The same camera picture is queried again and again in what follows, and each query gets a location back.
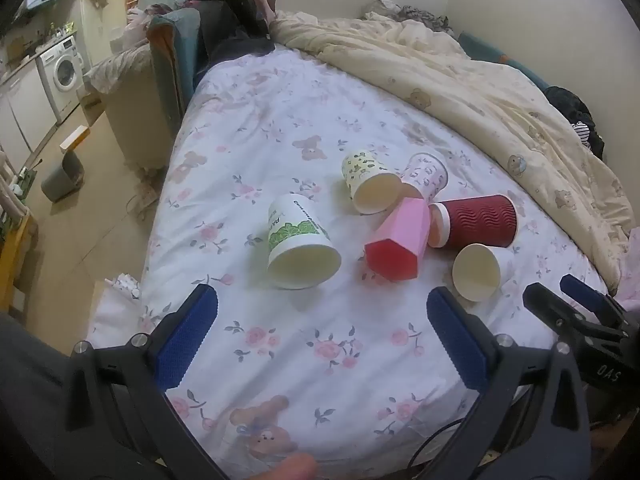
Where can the plain white paper cup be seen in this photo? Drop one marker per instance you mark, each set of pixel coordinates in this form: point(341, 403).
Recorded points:
point(480, 270)

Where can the pink faceted cup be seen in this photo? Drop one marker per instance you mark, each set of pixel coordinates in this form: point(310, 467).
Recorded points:
point(400, 242)

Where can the grey patterned pillow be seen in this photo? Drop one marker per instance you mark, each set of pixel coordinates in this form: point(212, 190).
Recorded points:
point(415, 14)

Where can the teal bed end board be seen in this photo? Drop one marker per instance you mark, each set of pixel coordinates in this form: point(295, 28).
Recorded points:
point(172, 55)

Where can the person's left hand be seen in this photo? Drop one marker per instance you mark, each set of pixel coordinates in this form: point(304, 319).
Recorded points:
point(292, 467)

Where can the yellow stool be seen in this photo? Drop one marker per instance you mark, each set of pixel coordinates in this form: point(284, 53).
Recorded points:
point(15, 250)

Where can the grey trash bin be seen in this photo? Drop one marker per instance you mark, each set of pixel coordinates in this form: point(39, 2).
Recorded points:
point(62, 175)

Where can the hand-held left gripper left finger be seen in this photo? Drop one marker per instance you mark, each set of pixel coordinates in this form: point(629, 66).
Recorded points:
point(187, 340)

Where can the white pink patterned paper cup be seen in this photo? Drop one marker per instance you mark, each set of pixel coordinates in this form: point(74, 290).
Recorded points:
point(427, 172)

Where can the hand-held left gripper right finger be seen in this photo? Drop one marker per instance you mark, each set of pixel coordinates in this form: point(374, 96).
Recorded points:
point(457, 340)

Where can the floral bear print bed sheet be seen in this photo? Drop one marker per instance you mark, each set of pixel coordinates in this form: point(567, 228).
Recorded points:
point(280, 125)

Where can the dark clothes pile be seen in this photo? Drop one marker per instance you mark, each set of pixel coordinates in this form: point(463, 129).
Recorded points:
point(227, 20)

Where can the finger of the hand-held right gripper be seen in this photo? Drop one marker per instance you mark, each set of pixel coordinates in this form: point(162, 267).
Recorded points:
point(547, 307)
point(585, 294)

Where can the black striped clothing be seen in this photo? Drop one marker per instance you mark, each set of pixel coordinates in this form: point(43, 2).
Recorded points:
point(580, 115)

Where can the white cardboard box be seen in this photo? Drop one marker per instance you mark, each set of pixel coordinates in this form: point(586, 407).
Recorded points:
point(75, 138)

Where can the cream bear print quilt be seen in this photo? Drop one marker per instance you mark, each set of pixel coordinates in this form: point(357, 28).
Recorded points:
point(500, 90)

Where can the yellow green patterned paper cup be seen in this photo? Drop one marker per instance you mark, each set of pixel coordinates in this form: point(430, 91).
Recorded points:
point(370, 180)

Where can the white washing machine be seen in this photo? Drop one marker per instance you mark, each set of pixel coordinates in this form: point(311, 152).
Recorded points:
point(62, 72)

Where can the white cup with green print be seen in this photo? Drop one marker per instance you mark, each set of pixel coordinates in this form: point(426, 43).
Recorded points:
point(300, 245)

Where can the white kitchen cabinet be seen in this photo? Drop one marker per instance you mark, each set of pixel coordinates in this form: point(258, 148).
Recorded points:
point(22, 105)

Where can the pink cloth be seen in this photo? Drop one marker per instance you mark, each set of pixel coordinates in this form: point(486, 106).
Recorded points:
point(630, 265)

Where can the dark red ribbed paper cup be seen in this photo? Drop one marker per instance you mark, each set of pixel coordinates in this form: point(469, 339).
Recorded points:
point(480, 220)

